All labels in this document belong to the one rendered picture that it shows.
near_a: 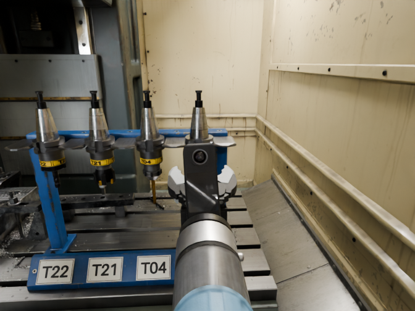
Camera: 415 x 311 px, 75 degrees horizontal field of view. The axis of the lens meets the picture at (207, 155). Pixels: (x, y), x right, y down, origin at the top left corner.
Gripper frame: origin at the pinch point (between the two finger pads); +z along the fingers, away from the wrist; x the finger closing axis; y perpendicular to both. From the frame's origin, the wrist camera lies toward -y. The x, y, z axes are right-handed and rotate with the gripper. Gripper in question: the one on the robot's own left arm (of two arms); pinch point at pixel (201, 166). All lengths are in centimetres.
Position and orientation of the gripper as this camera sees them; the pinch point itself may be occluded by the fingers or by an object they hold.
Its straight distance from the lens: 52.7
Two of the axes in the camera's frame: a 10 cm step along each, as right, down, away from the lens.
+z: -0.6, -3.6, 9.3
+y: 0.0, 9.3, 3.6
